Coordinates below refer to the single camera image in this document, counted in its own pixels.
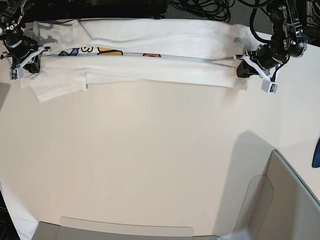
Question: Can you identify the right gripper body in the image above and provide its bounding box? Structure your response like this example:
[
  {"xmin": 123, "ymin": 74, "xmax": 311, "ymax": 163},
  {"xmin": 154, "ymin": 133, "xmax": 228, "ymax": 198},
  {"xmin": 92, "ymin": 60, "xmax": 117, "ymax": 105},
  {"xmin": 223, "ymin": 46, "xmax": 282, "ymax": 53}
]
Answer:
[{"xmin": 4, "ymin": 34, "xmax": 38, "ymax": 63}]

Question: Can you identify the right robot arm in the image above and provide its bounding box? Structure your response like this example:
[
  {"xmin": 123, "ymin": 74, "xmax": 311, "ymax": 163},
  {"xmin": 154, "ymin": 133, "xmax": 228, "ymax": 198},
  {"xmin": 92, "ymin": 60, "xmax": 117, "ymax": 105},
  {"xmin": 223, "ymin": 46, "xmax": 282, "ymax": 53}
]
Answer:
[{"xmin": 0, "ymin": 0, "xmax": 42, "ymax": 74}]

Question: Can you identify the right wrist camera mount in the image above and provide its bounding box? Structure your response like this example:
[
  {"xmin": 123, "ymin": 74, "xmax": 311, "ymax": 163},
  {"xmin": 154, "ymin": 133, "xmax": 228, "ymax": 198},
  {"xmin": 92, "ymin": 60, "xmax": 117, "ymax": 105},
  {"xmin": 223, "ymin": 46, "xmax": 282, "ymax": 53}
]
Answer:
[{"xmin": 0, "ymin": 45, "xmax": 51, "ymax": 80}]

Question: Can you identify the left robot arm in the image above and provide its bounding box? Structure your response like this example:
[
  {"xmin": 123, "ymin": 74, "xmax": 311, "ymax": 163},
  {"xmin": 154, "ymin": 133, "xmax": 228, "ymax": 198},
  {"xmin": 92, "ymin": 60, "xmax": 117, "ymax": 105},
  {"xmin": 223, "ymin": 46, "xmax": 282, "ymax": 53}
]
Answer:
[{"xmin": 236, "ymin": 0, "xmax": 307, "ymax": 78}]

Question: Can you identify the blue cloth at edge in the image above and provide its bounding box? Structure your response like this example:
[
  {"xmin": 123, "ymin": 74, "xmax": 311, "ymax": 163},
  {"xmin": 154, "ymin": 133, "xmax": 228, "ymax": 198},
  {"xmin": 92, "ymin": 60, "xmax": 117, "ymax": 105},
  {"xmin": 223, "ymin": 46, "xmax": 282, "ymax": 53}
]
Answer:
[{"xmin": 311, "ymin": 138, "xmax": 320, "ymax": 169}]

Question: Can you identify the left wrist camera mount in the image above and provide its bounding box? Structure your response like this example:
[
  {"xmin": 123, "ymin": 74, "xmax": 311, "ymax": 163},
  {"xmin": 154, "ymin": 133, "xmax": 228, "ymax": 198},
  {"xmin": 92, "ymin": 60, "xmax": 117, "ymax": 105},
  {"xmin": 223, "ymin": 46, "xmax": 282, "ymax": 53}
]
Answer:
[{"xmin": 233, "ymin": 54, "xmax": 279, "ymax": 94}]

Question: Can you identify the grey cardboard box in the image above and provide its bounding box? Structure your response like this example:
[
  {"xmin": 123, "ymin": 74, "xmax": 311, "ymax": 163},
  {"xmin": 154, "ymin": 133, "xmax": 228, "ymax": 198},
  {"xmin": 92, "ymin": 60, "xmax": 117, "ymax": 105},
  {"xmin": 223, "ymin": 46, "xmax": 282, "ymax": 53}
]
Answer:
[{"xmin": 33, "ymin": 150, "xmax": 320, "ymax": 240}]

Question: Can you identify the black cable bundle background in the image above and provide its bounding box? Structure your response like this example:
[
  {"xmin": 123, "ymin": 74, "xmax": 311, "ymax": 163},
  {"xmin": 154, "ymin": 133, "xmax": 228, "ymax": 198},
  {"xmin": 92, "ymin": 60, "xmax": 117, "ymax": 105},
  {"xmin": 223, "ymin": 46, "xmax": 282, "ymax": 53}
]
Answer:
[{"xmin": 169, "ymin": 0, "xmax": 320, "ymax": 47}]

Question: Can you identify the white printed t-shirt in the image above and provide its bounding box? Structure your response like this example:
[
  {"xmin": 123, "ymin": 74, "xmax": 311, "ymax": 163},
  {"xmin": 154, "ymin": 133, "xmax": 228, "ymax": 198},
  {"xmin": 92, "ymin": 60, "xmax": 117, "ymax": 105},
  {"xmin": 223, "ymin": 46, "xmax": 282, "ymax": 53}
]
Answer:
[{"xmin": 19, "ymin": 18, "xmax": 258, "ymax": 102}]

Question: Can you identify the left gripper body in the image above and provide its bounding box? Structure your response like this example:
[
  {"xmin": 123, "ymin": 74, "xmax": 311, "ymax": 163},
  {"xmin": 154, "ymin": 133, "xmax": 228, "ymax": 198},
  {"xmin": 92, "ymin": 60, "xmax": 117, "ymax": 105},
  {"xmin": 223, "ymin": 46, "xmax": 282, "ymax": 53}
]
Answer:
[{"xmin": 251, "ymin": 43, "xmax": 290, "ymax": 70}]

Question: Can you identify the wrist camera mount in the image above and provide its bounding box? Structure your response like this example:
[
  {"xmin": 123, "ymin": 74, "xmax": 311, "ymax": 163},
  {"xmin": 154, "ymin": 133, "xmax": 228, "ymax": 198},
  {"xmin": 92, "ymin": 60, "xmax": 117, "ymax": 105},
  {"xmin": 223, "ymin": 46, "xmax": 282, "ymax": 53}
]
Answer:
[
  {"xmin": 0, "ymin": 45, "xmax": 51, "ymax": 80},
  {"xmin": 233, "ymin": 54, "xmax": 279, "ymax": 94}
]

